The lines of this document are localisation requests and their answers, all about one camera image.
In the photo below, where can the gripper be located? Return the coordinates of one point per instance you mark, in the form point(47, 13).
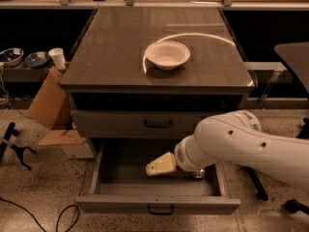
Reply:
point(183, 156)

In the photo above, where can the orange soda can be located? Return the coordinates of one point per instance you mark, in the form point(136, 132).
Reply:
point(199, 174)

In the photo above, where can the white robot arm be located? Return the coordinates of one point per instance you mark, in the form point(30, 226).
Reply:
point(237, 137)

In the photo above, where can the open grey middle drawer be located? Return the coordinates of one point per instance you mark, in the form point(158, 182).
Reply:
point(120, 183)

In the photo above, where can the closed grey top drawer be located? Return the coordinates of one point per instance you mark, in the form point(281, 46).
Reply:
point(137, 124)

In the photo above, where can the grey drawer cabinet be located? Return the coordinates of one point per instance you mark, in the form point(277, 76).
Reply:
point(109, 71)

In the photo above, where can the white paper bowl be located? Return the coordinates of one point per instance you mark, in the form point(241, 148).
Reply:
point(167, 55)

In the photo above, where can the flat cardboard piece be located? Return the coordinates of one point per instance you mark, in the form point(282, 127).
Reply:
point(62, 137)

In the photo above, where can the black caster foot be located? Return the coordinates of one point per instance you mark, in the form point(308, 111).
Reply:
point(294, 206)

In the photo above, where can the black metal stand leg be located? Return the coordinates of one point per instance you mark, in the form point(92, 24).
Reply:
point(261, 192)

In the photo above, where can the white paper cup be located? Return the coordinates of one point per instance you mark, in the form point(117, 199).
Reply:
point(58, 57)

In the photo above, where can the black tripod stand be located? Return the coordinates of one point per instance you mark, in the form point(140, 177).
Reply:
point(19, 151)

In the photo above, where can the dark blue bowl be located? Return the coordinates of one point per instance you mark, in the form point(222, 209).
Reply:
point(37, 60)

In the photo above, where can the grey side shelf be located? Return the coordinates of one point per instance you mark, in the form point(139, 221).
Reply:
point(21, 73)

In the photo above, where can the blue patterned bowl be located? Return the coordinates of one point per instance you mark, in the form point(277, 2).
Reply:
point(11, 56)

